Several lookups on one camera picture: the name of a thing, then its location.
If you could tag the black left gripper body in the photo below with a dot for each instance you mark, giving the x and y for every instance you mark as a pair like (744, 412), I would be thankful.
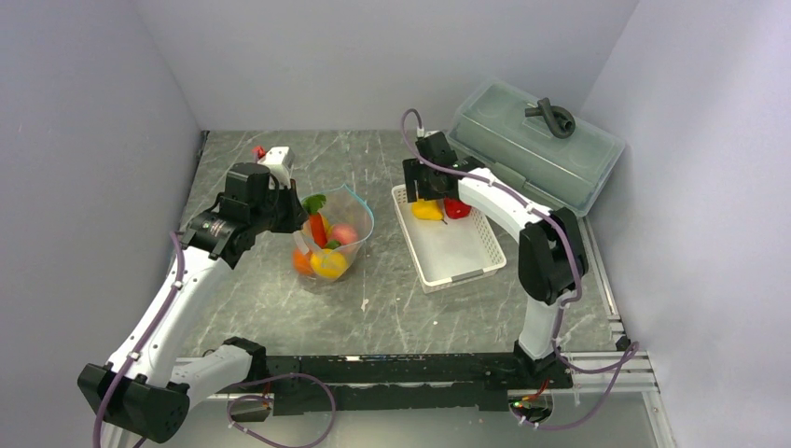
(279, 213)

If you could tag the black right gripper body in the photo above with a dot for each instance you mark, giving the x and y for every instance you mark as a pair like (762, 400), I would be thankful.
(426, 188)

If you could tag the yellow toy lemon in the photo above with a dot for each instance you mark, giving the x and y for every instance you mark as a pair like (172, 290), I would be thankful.
(429, 210)

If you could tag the white perforated plastic basket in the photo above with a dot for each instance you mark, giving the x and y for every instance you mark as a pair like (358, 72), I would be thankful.
(451, 252)

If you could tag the orange toy tangerine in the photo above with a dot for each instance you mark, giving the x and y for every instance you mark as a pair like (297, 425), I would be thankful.
(301, 262)

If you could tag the clear zip top bag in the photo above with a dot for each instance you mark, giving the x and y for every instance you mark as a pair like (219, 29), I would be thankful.
(343, 205)

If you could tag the pink toy peach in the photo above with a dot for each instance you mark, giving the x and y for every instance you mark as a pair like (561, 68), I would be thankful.
(344, 233)

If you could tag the yellow toy fruit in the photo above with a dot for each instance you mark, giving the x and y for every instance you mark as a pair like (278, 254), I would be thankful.
(329, 264)

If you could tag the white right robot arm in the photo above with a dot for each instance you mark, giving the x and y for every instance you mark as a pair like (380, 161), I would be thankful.
(551, 258)

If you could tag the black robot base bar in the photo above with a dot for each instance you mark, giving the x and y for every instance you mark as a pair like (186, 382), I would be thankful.
(484, 381)

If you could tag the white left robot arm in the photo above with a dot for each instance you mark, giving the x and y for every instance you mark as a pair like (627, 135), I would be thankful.
(140, 388)

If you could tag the red toy strawberry with leaves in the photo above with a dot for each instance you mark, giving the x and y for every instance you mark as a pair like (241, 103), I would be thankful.
(456, 209)

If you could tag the green storage box clear lid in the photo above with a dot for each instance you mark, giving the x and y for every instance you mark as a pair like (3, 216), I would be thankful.
(554, 158)

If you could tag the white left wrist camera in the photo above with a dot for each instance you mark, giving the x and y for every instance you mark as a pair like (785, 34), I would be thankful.
(279, 160)

